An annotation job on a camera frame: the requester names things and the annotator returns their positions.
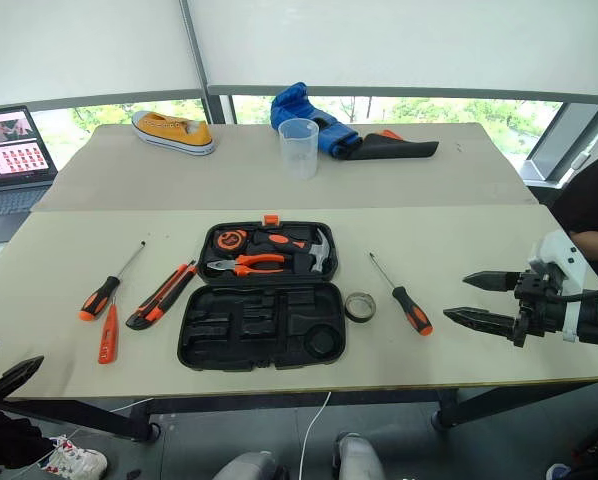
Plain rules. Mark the orange black tape measure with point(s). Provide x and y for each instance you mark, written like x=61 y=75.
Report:
x=230 y=240

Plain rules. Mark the clear plastic measuring cup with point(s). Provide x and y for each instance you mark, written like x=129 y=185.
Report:
x=299 y=155

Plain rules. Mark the orange black utility knife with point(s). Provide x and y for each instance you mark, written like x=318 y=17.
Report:
x=161 y=297

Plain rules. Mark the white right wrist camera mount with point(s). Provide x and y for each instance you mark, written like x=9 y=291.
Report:
x=564 y=260

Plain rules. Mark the blue boxing glove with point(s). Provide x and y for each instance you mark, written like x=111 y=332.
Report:
x=294 y=105

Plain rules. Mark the yellow canvas sneaker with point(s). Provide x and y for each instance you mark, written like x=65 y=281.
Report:
x=171 y=132

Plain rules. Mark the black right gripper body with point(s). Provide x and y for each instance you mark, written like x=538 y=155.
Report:
x=536 y=307

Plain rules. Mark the open grey laptop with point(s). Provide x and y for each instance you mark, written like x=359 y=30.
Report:
x=9 y=150

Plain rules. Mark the black table frame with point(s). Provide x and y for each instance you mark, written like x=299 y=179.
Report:
x=79 y=415

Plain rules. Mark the orange voltage tester pen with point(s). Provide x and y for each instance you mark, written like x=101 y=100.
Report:
x=108 y=337

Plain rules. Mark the grey window post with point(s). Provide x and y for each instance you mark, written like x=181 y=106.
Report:
x=214 y=107

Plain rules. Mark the black plastic tool case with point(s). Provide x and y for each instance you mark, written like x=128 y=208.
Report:
x=259 y=325

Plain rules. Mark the blue shoe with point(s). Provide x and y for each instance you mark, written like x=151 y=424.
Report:
x=558 y=472

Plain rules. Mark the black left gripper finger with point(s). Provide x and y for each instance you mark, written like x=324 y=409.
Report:
x=14 y=376

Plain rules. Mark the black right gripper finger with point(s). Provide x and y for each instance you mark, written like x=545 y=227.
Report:
x=484 y=321
x=496 y=281

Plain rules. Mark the person in black shirt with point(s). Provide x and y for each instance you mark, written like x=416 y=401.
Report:
x=589 y=195

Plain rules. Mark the white patterned sneaker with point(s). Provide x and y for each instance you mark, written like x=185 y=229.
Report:
x=76 y=462

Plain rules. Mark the white roller blind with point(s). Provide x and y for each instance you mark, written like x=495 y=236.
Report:
x=79 y=45
x=404 y=40

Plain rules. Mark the black electrical tape roll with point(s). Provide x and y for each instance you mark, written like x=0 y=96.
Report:
x=351 y=312

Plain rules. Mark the grey rounded shape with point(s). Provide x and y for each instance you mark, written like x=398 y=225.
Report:
x=246 y=467
x=359 y=457

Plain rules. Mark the black orange folded pouch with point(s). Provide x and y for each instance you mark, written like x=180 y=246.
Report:
x=394 y=147

